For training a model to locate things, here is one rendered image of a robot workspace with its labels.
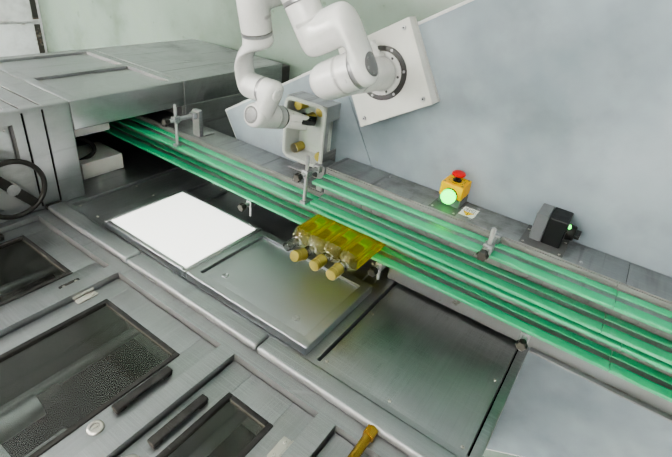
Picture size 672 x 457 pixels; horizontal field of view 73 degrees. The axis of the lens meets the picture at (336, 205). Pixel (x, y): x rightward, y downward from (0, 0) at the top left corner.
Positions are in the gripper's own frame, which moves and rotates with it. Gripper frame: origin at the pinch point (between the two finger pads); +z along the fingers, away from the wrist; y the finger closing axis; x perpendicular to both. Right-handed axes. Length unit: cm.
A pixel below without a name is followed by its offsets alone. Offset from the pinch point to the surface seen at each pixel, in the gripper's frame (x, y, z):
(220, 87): -4, -71, 28
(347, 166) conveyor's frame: -10.5, 19.5, 1.4
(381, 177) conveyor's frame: -10.0, 32.0, 2.5
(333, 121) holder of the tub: 2.1, 9.4, 1.8
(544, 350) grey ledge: -39, 95, 3
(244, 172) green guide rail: -25.1, -16.9, -6.1
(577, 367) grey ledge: -39, 104, 3
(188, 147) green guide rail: -26, -48, -6
